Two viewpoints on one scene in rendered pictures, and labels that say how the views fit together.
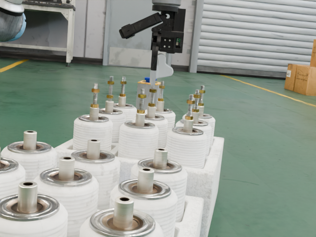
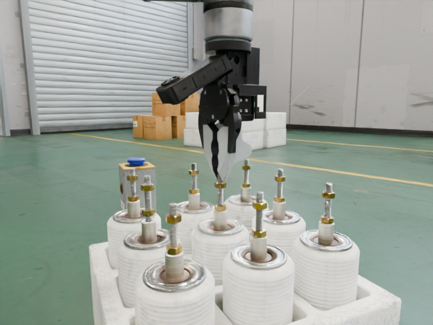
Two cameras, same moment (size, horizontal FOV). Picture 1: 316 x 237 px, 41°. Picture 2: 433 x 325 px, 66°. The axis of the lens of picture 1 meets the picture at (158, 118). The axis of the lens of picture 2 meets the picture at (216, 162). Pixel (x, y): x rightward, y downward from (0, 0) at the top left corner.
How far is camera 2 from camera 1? 78 cm
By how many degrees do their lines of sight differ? 36
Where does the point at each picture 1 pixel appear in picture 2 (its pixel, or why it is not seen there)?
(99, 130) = (209, 298)
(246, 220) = not seen: hidden behind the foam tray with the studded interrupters
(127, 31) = (182, 89)
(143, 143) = (290, 289)
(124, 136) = (258, 291)
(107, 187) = not seen: outside the picture
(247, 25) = (81, 84)
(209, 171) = (388, 295)
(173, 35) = (254, 91)
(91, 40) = not seen: outside the picture
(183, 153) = (348, 280)
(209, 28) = (44, 89)
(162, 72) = (240, 153)
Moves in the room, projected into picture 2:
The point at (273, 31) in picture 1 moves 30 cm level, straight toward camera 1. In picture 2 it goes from (105, 88) to (107, 88)
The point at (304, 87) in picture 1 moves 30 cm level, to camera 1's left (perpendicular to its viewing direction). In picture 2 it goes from (154, 134) to (131, 135)
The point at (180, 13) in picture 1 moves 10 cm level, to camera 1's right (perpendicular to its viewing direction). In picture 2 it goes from (253, 55) to (296, 60)
